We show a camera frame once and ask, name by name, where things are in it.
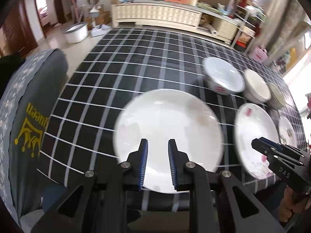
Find small plate cartoon print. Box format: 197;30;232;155
278;116;297;147

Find white plate pink flowers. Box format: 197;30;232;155
233;103;279;180

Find small patterned rim bowl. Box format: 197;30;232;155
267;83;286;110

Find plain white plate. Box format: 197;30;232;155
113;89;224;194

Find plain white bowl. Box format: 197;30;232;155
242;69;271;104

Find white bowl red emblem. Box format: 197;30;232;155
202;57;245;95

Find person's right hand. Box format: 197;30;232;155
278;186;310;223

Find pink bag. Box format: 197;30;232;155
249;46;268;64

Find black white checked tablecloth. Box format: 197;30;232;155
37;27;308;211

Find grey sofa cover queen print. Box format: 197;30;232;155
1;49;68;223

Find white metal shelf rack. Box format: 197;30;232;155
231;0;266;55

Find paper roll in cabinet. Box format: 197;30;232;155
206;24;218;36

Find white dustpan and broom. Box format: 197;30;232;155
86;4;111;37

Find white grey bin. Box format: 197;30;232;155
63;22;89;44

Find cream TV cabinet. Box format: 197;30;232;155
112;0;237;44

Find brown wooden door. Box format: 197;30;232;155
1;0;38;58

